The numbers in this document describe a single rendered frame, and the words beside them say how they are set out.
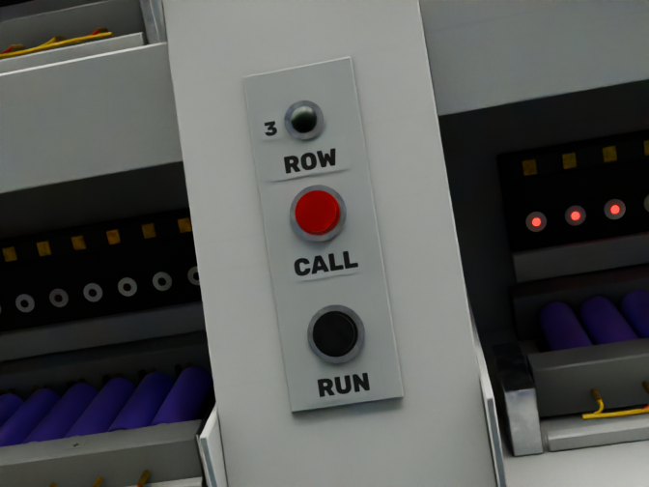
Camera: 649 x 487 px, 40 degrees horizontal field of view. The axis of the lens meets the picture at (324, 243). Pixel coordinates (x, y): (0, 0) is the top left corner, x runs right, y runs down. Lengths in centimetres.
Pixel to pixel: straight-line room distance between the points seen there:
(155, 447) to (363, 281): 12
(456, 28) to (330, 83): 5
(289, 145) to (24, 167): 11
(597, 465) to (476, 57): 16
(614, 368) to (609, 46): 13
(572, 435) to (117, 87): 22
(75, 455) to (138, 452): 3
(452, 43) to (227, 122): 9
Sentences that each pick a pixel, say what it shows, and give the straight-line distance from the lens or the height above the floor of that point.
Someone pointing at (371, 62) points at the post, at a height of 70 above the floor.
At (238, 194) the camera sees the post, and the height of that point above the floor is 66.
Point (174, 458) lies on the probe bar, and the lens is 38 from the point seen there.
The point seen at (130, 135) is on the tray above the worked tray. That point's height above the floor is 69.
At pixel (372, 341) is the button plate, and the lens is 31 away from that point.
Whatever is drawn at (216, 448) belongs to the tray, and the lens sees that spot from 32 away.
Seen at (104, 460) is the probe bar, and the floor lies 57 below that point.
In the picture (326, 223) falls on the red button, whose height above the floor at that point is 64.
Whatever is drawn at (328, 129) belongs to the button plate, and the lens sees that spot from 32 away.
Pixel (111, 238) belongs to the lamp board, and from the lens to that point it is 50.
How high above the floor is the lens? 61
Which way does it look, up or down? 5 degrees up
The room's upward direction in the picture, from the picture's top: 9 degrees counter-clockwise
